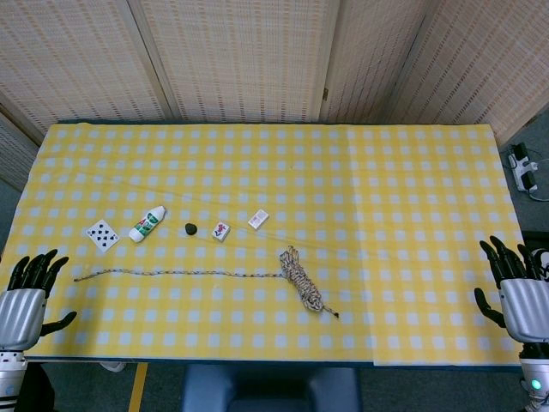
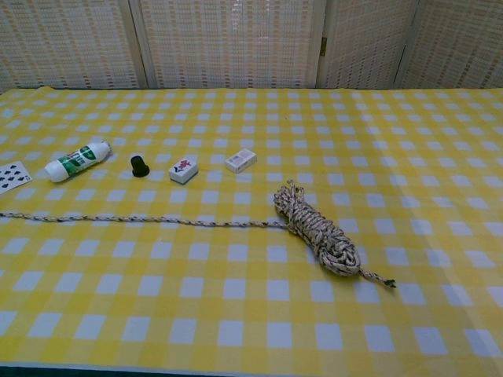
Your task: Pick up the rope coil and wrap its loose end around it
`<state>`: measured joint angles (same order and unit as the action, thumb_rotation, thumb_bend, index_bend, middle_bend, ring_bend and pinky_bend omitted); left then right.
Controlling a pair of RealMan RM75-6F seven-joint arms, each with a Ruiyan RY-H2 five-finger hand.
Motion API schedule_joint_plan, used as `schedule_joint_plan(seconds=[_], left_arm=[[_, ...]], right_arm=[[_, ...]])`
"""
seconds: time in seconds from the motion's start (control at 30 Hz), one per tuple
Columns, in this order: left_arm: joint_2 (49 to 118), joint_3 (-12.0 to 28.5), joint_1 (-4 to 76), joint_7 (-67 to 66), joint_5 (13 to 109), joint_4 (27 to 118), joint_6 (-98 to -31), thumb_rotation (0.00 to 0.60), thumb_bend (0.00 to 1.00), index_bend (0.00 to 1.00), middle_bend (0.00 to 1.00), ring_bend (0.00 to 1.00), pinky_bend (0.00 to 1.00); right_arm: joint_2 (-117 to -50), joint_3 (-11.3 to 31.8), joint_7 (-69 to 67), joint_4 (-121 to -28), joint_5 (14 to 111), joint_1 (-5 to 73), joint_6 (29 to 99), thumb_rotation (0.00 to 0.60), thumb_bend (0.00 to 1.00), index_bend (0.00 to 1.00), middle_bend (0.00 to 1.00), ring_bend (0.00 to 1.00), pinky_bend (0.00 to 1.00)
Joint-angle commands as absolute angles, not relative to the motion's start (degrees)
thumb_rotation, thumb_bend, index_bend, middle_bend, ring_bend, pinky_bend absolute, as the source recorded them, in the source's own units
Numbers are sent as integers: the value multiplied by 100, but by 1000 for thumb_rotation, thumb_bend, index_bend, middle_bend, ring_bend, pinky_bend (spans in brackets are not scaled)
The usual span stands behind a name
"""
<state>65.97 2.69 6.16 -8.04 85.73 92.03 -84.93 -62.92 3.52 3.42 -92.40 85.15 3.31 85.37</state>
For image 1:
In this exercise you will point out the yellow white checked tablecloth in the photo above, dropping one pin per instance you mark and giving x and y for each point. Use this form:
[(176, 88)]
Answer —
[(343, 193)]

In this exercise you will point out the small black cap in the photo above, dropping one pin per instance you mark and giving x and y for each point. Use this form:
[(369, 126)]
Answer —
[(191, 229)]

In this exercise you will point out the spades playing card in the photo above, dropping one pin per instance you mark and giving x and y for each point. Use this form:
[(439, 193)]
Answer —
[(102, 235)]

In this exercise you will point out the small white cardboard box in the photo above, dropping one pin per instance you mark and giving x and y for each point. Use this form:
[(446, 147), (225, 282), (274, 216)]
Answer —
[(258, 219)]

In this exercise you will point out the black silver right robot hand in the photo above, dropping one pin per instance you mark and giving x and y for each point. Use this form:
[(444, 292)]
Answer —
[(525, 309)]

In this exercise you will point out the white mahjong tile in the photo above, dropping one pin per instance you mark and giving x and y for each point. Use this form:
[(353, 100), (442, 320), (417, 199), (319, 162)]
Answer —
[(221, 231)]

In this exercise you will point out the white power strip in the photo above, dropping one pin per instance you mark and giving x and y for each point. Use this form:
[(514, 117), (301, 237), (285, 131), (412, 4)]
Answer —
[(521, 171)]

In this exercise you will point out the black white shoe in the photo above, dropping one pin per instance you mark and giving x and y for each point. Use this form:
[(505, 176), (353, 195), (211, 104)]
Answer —
[(545, 256)]

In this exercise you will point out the white green plastic bottle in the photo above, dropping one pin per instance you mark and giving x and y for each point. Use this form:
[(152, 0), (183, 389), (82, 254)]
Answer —
[(146, 225)]

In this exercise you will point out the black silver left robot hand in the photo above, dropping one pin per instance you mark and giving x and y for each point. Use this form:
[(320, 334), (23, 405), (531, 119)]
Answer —
[(21, 313)]

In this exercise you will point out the beige woven folding screen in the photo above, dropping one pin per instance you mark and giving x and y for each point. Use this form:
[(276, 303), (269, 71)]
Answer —
[(236, 56)]

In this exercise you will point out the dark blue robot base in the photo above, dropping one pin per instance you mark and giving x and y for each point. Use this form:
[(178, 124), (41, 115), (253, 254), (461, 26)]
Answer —
[(257, 386)]

